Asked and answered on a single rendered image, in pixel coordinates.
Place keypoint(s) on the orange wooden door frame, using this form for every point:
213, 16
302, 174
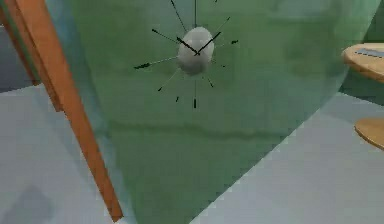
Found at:
63, 86

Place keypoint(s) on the grey wall clock black spokes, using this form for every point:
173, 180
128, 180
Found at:
195, 50

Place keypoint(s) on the grey flat object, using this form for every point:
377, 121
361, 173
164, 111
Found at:
370, 52

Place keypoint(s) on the round light wooden table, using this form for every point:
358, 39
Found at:
368, 63

